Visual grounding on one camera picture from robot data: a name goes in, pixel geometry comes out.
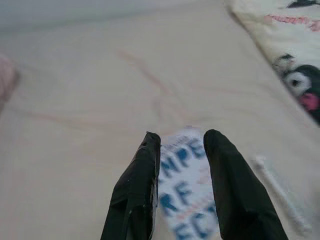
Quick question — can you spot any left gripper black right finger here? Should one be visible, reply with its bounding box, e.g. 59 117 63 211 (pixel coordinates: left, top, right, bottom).
203 128 290 240

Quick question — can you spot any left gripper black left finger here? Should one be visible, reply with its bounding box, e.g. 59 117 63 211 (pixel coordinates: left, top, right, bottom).
101 131 162 240

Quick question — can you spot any white book with blue letters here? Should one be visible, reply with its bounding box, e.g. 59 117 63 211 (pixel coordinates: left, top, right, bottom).
156 126 223 240

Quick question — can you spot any cream quilt with cartoon print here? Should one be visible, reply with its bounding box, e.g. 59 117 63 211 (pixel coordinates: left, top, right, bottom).
224 0 320 128

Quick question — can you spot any mattress with cream sheet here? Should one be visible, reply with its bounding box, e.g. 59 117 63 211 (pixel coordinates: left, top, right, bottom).
0 9 320 240

